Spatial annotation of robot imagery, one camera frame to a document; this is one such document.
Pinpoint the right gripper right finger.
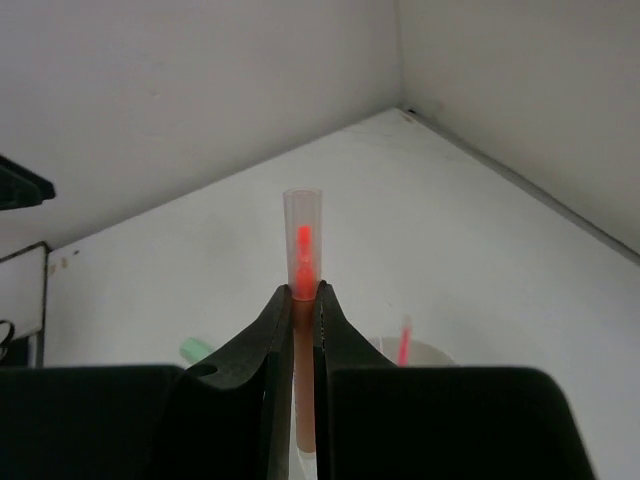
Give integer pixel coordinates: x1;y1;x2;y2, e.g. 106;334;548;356
313;283;594;479

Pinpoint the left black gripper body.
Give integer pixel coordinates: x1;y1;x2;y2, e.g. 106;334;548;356
0;156;55;210

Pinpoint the red pink pen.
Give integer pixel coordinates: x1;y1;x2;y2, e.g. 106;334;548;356
397;315;412;367

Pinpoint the white round divided organizer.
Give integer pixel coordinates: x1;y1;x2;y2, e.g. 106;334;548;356
368;337;455;367

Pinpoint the brown orange pen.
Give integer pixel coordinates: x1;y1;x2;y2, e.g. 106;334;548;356
283;188;322;455

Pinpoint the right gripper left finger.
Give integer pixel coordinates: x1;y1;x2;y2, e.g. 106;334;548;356
1;286;293;479

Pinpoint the green highlighter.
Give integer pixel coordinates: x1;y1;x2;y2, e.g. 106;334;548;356
179;337;214;367

